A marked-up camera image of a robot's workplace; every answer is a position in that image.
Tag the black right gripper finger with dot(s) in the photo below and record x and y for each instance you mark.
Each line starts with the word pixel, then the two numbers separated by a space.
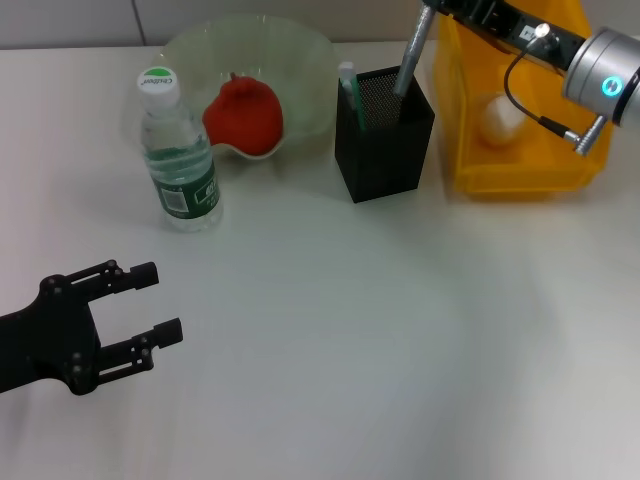
pixel 470 15

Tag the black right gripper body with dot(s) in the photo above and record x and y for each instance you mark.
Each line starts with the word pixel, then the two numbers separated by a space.
pixel 525 30

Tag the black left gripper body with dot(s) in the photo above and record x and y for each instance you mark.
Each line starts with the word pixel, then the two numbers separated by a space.
pixel 55 340

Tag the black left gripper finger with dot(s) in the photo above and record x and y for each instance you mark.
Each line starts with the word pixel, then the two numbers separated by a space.
pixel 120 277
pixel 142 347

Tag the grey pen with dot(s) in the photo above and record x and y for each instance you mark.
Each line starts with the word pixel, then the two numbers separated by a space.
pixel 414 50

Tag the white paper ball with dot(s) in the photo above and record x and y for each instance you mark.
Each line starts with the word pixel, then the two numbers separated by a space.
pixel 500 122

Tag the clear green-label water bottle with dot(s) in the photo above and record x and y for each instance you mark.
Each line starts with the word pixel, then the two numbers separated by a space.
pixel 185 195

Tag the green utility knife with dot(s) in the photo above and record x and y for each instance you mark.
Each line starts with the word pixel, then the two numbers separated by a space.
pixel 352 95

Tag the red-orange fruit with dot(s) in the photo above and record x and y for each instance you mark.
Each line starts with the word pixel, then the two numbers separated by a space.
pixel 245 117

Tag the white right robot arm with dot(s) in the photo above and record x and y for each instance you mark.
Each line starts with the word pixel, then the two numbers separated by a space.
pixel 612 75

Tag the black mesh pen holder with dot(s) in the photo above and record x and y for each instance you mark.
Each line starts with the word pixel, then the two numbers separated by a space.
pixel 380 165

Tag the translucent green fruit plate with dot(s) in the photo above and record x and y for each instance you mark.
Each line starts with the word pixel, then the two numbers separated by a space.
pixel 305 75

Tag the yellow plastic bin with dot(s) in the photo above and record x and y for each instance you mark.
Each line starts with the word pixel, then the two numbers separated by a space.
pixel 500 170

